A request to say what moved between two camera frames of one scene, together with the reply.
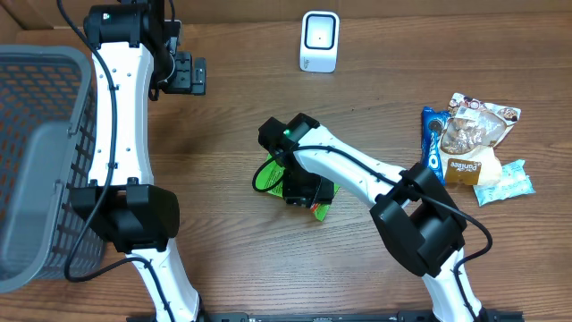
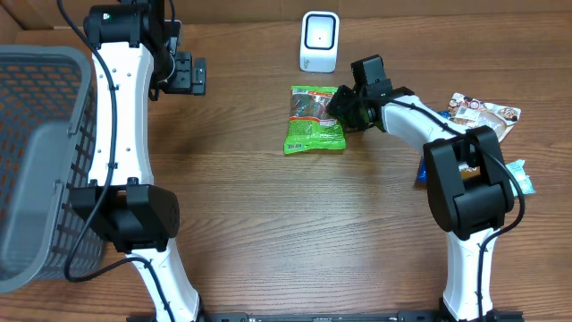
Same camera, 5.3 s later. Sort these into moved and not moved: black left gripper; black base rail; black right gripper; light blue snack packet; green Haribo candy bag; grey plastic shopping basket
Moved: black right gripper; green Haribo candy bag
Not moved: light blue snack packet; black left gripper; black base rail; grey plastic shopping basket
